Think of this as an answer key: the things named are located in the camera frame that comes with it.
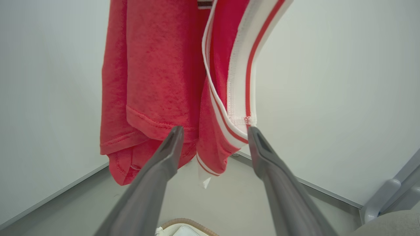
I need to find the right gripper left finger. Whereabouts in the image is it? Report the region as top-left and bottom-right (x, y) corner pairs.
(94, 125), (185, 236)

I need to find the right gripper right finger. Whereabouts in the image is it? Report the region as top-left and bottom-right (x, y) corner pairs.
(247, 126), (339, 236)

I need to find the red garment with white stripes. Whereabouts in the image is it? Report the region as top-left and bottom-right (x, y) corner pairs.
(100, 0), (294, 189)

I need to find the grey fabric sofa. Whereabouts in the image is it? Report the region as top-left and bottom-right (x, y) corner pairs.
(347, 210), (420, 236)

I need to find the white laundry basket brown rim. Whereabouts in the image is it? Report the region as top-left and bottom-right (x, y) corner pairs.
(156, 218), (220, 236)

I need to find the grey partition bottom rail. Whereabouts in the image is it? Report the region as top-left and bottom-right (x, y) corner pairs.
(231, 150), (363, 211)
(0, 162), (110, 231)

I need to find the grey partition post rounded bracket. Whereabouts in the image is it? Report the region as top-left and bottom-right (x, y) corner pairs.
(359, 149), (420, 225)
(381, 167), (420, 214)

